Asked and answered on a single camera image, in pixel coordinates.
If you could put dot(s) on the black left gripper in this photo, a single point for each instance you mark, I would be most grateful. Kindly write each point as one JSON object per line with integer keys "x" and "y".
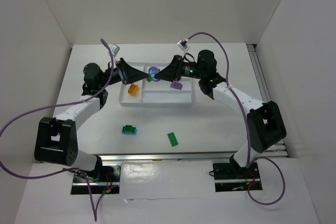
{"x": 122, "y": 71}

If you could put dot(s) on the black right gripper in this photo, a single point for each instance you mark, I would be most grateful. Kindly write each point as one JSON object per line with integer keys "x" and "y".
{"x": 177, "y": 68}

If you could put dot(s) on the yellow lego brick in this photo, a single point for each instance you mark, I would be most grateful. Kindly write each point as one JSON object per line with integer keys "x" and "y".
{"x": 133, "y": 89}

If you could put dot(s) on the purple rounded lego brick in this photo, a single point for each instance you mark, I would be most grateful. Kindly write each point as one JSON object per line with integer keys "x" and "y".
{"x": 152, "y": 71}

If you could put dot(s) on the green lego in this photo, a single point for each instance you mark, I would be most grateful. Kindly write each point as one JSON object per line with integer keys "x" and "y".
{"x": 150, "y": 78}

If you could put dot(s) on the small green lego brick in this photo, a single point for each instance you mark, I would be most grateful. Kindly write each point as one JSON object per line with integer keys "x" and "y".
{"x": 128, "y": 128}

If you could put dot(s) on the teal lego brick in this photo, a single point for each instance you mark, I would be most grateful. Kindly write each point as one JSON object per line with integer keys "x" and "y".
{"x": 134, "y": 131}

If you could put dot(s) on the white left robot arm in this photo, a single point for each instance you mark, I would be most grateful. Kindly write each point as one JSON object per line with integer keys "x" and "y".
{"x": 57, "y": 137}

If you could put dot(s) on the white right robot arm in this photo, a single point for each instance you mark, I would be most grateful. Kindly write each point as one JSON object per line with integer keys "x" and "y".
{"x": 263, "y": 121}

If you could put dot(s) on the white plastic divided tray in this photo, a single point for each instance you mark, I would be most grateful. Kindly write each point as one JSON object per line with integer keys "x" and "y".
{"x": 157, "y": 94}

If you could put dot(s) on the green flat lego plate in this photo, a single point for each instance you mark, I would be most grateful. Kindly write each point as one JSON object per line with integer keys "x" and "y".
{"x": 172, "y": 139}

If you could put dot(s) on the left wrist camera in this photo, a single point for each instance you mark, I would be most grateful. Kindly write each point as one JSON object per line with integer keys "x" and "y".
{"x": 114, "y": 49}

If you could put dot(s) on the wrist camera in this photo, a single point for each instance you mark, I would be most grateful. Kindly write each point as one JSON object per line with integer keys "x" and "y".
{"x": 183, "y": 45}
{"x": 114, "y": 49}

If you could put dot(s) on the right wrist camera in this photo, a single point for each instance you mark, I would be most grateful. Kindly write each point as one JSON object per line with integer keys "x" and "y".
{"x": 183, "y": 45}

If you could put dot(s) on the aluminium front rail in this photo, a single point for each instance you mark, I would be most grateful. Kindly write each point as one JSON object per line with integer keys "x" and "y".
{"x": 165, "y": 156}

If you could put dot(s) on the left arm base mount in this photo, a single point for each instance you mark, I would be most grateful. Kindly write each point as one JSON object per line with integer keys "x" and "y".
{"x": 103, "y": 179}

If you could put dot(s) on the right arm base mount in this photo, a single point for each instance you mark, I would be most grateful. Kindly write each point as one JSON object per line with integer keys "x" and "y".
{"x": 228, "y": 180}

